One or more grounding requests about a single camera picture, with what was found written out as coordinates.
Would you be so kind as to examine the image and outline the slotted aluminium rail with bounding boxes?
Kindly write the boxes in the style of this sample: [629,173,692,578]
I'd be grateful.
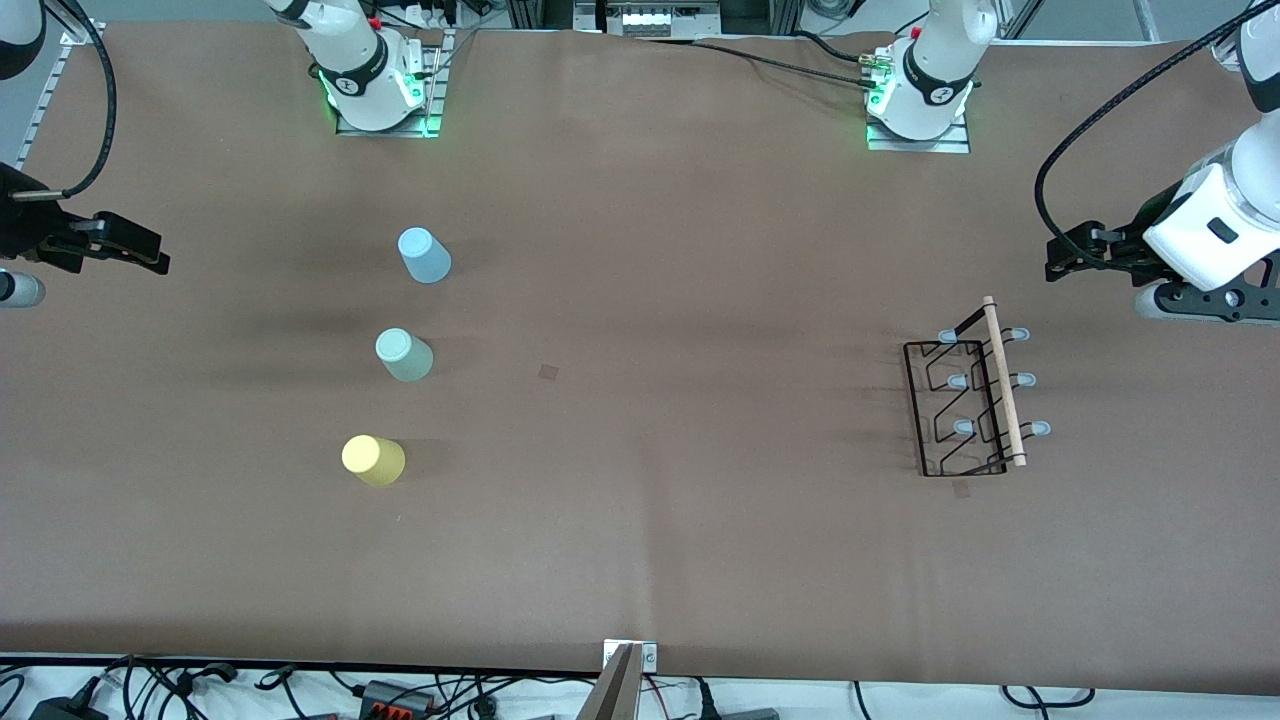
[15,45,79,171]

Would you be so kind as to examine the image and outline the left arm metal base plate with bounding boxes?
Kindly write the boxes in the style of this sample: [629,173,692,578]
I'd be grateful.
[866,108,972,155]

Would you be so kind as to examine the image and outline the thin black table cable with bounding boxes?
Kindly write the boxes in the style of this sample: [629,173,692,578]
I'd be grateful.
[630,36,886,93]

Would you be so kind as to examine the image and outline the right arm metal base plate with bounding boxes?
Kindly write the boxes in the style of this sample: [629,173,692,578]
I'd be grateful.
[334,30,446,139]

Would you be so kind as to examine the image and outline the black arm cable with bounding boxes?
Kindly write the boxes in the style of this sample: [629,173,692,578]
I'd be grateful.
[8,0,119,202]
[1034,0,1280,269]

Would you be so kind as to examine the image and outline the mint green plastic cup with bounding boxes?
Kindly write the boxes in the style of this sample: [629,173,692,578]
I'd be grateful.
[375,327,435,383]

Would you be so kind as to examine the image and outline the black wire cup holder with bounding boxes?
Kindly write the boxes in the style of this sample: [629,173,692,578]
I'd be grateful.
[903,296,1052,478]

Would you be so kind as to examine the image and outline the grey camera stand post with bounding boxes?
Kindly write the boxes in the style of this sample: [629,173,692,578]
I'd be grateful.
[578,643,642,720]

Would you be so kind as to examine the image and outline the white metal bracket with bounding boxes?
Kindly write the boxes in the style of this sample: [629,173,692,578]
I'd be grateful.
[603,640,659,673]

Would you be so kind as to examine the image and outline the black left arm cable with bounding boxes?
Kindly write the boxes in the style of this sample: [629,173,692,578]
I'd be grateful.
[1034,0,1280,269]

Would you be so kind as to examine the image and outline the yellow plastic cup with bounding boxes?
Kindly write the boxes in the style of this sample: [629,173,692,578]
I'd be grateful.
[341,434,407,488]

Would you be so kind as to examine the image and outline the tangled black cables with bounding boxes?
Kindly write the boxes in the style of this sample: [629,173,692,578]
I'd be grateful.
[95,655,346,720]

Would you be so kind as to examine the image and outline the black orange connector block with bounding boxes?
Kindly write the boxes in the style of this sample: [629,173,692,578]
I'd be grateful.
[358,680,438,718]

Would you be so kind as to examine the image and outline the thick black table cable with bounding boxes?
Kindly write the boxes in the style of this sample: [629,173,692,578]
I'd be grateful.
[793,28,873,65]

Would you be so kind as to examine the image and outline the black power adapter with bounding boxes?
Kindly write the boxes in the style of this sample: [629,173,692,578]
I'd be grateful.
[28,697,109,720]

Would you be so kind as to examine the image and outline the black looped cable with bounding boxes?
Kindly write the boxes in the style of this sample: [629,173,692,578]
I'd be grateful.
[1000,684,1097,712]

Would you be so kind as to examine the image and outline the white power strip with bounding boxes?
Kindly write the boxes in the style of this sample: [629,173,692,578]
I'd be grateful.
[385,0,471,30]

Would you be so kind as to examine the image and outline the brown table cover sheet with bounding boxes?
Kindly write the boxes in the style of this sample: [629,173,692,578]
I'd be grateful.
[0,22,1280,693]

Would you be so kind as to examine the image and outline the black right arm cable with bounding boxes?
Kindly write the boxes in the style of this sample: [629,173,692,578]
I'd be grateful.
[8,0,119,202]

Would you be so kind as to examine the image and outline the grey socket box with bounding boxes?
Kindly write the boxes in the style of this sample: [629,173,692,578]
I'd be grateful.
[603,0,723,38]

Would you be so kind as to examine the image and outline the light blue plastic cup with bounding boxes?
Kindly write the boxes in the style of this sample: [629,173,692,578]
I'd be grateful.
[398,227,453,285]

